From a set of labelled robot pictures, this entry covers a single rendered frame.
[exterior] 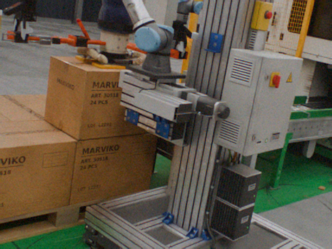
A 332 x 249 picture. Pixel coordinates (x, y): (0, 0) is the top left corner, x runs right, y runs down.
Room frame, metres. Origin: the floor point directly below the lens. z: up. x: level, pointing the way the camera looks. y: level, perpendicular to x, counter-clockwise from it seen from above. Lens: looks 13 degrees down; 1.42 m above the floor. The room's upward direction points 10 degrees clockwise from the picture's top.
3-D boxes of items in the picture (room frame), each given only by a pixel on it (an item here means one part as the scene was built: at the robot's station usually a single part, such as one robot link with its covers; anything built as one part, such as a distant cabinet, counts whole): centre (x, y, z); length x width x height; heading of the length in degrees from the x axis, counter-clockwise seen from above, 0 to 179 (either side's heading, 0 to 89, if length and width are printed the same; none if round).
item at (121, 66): (2.83, 0.49, 0.97); 0.34 x 0.10 x 0.05; 137
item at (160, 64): (2.41, 0.23, 1.09); 0.15 x 0.15 x 0.10
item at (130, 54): (2.89, 0.56, 1.01); 0.34 x 0.25 x 0.06; 137
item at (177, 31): (2.91, 0.19, 1.22); 0.09 x 0.08 x 0.12; 137
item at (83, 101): (2.89, 0.56, 0.75); 0.60 x 0.40 x 0.40; 137
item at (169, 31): (2.40, 0.24, 1.20); 0.13 x 0.12 x 0.14; 165
